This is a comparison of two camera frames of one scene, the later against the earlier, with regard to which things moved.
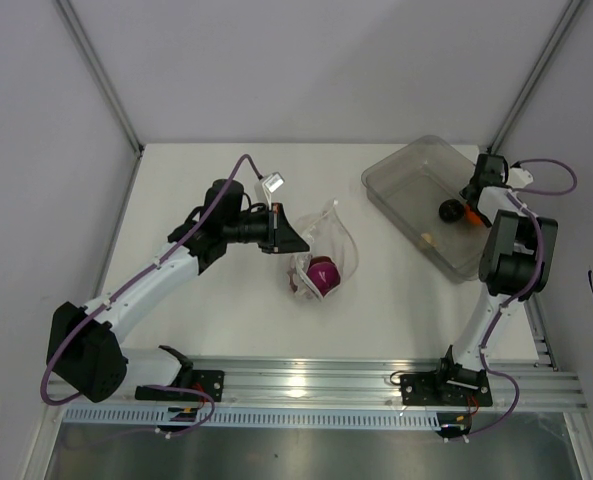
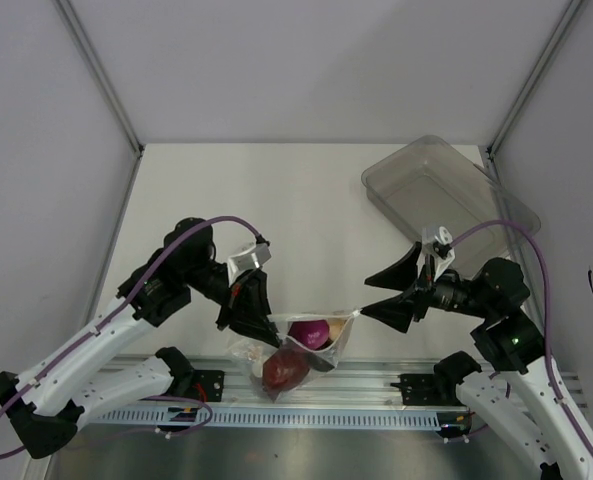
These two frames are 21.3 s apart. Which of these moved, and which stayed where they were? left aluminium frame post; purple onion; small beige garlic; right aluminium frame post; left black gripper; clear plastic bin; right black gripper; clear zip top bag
Moved: left black gripper; small beige garlic; right black gripper; clear zip top bag; purple onion
Stayed: right aluminium frame post; left aluminium frame post; clear plastic bin
